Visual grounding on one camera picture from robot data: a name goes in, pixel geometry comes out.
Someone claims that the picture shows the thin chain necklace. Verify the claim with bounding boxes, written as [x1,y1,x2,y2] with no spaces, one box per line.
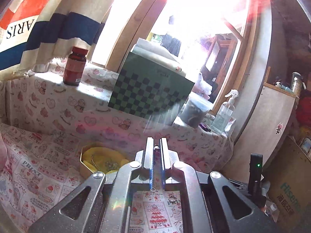
[151,145,161,192]

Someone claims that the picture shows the hisense cardboard box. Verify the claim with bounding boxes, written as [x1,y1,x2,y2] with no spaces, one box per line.
[264,136,311,232]

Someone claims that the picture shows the gold bangle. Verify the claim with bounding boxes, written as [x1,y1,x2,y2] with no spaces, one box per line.
[91,154,107,172]

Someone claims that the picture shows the yellow cloth in box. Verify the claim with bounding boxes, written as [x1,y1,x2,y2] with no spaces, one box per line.
[81,146,129,174]

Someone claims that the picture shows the octagonal cardboard box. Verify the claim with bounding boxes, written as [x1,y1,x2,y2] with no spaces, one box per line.
[79,142,129,179]

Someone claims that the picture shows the white panel board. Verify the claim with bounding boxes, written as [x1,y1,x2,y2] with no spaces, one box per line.
[222,67,298,182]

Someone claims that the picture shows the clear spray bottle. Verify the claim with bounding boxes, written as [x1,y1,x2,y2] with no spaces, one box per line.
[210,90,239,134]

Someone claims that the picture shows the grey translucent container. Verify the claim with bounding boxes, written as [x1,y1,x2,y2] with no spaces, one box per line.
[180,98,212,128]

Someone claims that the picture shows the teddy bear print cloth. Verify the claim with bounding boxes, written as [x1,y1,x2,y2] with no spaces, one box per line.
[1,61,233,172]

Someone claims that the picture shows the green checkered gift box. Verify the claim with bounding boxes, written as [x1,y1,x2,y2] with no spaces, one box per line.
[108,38,195,125]

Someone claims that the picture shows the red brown pill bottle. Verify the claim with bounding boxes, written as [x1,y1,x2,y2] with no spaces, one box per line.
[63,47,89,86]

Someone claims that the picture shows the striped curtain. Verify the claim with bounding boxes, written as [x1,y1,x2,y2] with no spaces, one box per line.
[1,0,114,80]

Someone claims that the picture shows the silver charm bracelet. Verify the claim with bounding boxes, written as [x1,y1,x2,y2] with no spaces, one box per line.
[105,159,121,172]

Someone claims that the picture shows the wooden window frame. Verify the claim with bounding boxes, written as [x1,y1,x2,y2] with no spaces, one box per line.
[92,0,258,113]

